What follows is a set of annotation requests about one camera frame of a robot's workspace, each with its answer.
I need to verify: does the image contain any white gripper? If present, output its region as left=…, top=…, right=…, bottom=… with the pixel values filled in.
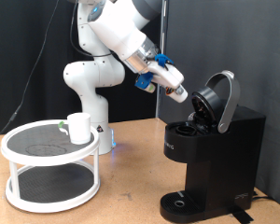
left=144, top=60, right=186, bottom=96

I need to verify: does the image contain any black Keurig coffee machine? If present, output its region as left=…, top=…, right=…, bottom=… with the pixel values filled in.
left=159, top=70, right=267, bottom=224

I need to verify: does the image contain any white mug with green mark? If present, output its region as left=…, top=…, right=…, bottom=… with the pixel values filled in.
left=58, top=112, right=92, bottom=146

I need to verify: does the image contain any silver vertical metal pole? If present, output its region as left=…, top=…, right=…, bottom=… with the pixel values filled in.
left=155, top=0, right=168, bottom=119

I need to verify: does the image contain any black tape strip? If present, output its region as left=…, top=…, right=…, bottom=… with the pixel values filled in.
left=229, top=204, right=255, bottom=224

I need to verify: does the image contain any white two-tier turntable stand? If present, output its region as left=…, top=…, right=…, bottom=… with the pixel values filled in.
left=0, top=119, right=101, bottom=214

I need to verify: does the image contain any black curtain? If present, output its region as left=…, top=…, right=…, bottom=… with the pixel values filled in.
left=0, top=0, right=163, bottom=135

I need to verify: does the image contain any blue cable clip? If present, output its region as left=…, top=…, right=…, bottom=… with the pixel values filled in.
left=154, top=53, right=175, bottom=68

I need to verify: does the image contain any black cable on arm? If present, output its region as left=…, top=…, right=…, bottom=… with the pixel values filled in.
left=69, top=0, right=114, bottom=59

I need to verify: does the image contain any black power cord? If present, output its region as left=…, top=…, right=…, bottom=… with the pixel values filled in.
left=251, top=189, right=276, bottom=203

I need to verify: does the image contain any black hanging cable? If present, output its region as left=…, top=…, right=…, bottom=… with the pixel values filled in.
left=0, top=0, right=61, bottom=147

